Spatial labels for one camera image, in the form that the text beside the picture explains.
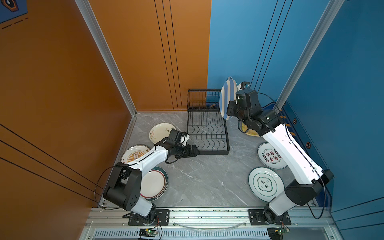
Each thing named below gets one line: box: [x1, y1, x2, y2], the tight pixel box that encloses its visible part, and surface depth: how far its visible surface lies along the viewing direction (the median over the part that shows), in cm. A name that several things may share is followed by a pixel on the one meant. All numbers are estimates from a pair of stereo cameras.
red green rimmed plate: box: [140, 166, 169, 202], surface depth 86 cm
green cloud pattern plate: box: [248, 166, 285, 202], surface depth 86 cm
